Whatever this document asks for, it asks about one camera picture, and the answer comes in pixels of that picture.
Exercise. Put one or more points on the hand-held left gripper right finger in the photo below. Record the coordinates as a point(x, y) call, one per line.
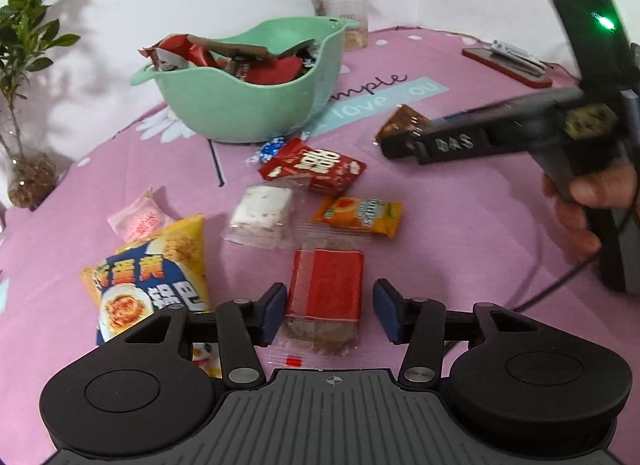
point(387, 312)

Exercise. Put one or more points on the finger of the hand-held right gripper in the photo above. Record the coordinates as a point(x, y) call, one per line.
point(452, 120)
point(402, 146)

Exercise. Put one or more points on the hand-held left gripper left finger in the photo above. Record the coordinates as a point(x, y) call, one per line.
point(272, 312)

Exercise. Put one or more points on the brown snack packet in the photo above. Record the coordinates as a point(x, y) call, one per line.
point(402, 120)

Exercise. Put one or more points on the clear red cake packet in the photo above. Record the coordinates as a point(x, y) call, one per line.
point(325, 285)

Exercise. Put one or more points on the green plastic bowl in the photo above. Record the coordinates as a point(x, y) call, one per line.
point(240, 105)

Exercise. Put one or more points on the red and white snack packet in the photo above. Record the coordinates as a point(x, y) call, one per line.
point(175, 52)

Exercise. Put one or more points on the person's right hand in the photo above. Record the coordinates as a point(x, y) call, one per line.
point(600, 190)

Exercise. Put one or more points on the white clip device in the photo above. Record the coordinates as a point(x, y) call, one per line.
point(517, 56)

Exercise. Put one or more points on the red smartphone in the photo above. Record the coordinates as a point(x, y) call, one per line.
point(505, 67)

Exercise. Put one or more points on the orange candy packet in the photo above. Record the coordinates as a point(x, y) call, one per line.
point(357, 215)

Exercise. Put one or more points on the small red cracker packet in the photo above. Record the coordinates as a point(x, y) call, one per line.
point(315, 167)

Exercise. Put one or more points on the pink printed tablecloth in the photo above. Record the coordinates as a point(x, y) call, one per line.
point(450, 225)

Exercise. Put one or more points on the white nougat cube packet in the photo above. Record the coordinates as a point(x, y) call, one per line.
point(262, 210)

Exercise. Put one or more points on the yellow snack bag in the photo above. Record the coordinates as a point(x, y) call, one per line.
point(160, 270)

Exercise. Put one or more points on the blue and white candy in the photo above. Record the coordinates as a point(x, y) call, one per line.
point(270, 149)

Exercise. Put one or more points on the round pink pastry packet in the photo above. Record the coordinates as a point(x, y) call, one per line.
point(140, 217)

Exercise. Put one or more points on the leafy plant in glass vase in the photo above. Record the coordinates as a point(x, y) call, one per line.
point(30, 45)

